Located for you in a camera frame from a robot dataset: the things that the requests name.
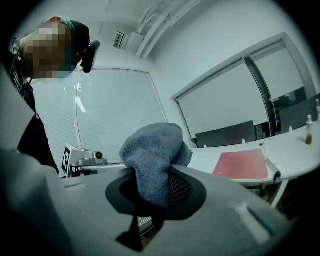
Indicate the white roller blind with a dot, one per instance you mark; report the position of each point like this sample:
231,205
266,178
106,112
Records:
277,72
220,100

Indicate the white ceiling vent unit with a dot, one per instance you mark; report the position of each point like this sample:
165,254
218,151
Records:
135,40

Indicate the bottle with orange drink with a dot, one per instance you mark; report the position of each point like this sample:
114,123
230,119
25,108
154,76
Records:
309,132

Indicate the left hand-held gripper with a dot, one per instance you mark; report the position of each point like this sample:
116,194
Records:
75,157

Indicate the person's head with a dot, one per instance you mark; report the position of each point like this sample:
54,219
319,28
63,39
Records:
45,55

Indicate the teal hair band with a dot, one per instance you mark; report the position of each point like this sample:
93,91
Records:
67,22

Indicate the dark blue pouch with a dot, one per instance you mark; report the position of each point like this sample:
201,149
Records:
152,155

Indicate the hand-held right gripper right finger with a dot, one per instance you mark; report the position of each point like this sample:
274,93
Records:
220,225

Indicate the dark desk divider panel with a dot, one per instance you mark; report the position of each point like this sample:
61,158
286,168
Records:
300,112
225,135

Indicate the black head-mounted camera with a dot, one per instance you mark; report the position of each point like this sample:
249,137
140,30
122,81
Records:
88,57

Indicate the person's striped shirt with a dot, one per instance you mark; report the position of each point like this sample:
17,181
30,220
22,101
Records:
18,75

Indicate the white power strip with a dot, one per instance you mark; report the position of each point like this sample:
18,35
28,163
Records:
271,165

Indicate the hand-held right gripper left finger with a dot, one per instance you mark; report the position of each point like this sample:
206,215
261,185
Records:
50,205

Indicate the red mat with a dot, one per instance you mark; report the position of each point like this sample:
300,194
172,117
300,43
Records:
240,163

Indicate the person's black garment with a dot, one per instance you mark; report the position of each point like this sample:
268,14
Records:
37,145

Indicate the white ceiling duct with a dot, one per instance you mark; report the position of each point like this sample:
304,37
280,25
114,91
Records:
160,27

